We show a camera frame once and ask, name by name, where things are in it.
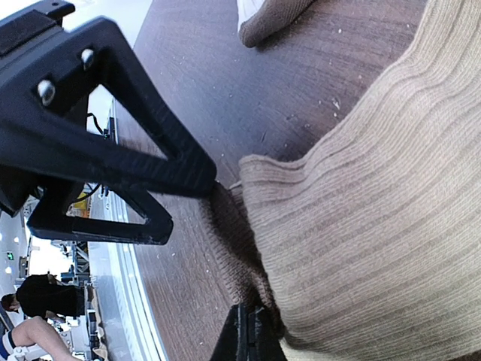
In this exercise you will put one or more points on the tan ribbed sock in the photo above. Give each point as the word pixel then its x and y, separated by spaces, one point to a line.
pixel 368 247

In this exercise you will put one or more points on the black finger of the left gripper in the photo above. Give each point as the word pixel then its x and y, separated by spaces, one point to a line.
pixel 40 87
pixel 50 221

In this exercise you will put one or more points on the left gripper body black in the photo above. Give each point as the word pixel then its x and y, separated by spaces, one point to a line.
pixel 31 25

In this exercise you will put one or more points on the aluminium front rail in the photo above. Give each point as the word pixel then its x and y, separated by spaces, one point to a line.
pixel 130 332

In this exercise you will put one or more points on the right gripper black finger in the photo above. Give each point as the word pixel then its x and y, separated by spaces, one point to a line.
pixel 247 336

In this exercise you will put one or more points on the person in black shirt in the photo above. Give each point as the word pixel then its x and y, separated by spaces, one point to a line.
pixel 45 297

